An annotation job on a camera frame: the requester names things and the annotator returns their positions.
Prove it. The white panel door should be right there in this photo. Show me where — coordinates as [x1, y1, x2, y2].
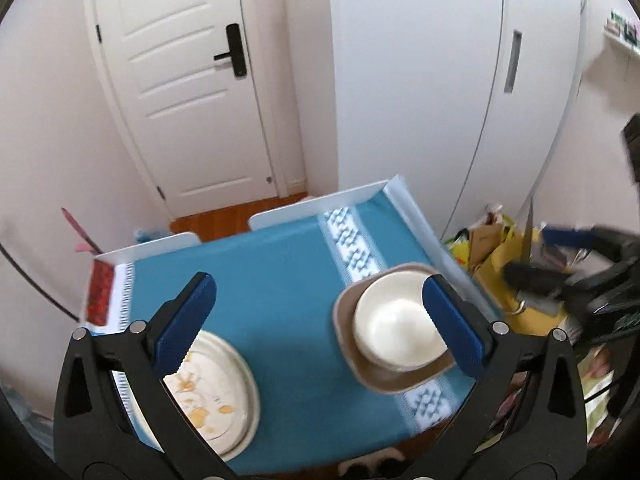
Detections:
[82, 0, 308, 221]

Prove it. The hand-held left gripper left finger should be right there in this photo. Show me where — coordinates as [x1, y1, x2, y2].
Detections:
[52, 271, 236, 480]

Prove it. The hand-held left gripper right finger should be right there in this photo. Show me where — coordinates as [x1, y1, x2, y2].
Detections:
[395, 274, 588, 480]

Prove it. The brown plastic basin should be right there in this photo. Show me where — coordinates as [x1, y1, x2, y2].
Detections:
[332, 262, 458, 395]

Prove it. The white wardrobe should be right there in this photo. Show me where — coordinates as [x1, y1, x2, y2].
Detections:
[327, 0, 588, 241]

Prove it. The cream bowl with cartoon print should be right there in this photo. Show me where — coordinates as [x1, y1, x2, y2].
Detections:
[353, 267, 450, 373]

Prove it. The grey wardrobe handle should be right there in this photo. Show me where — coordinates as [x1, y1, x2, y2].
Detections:
[504, 30, 523, 93]

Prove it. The yellow bag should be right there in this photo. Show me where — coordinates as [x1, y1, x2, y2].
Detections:
[450, 215, 571, 336]

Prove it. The printed blanket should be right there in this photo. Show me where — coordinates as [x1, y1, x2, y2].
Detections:
[0, 385, 56, 461]

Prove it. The black wall cable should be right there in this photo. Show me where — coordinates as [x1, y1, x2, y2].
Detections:
[0, 242, 81, 323]

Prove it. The large white plate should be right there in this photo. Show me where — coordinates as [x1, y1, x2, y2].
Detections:
[132, 329, 262, 464]

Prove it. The pink plastic tool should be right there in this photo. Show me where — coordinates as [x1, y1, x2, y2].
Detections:
[61, 207, 102, 256]

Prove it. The brown paper bag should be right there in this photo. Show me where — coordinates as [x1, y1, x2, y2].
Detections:
[467, 222, 507, 267]

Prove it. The blue patterned tablecloth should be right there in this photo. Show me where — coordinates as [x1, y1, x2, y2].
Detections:
[87, 192, 501, 476]

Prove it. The thin black cable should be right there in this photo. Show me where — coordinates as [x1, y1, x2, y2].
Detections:
[582, 384, 622, 402]

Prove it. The green striped bedding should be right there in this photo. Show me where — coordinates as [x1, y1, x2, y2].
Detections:
[580, 345, 632, 452]

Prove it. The cream plate with duck print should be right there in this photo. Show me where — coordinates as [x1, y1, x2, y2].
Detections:
[164, 332, 252, 442]

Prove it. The black door lock handle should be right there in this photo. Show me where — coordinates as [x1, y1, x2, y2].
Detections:
[214, 23, 247, 78]

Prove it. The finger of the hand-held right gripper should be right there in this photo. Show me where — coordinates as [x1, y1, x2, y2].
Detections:
[541, 225, 640, 263]
[501, 260, 623, 302]

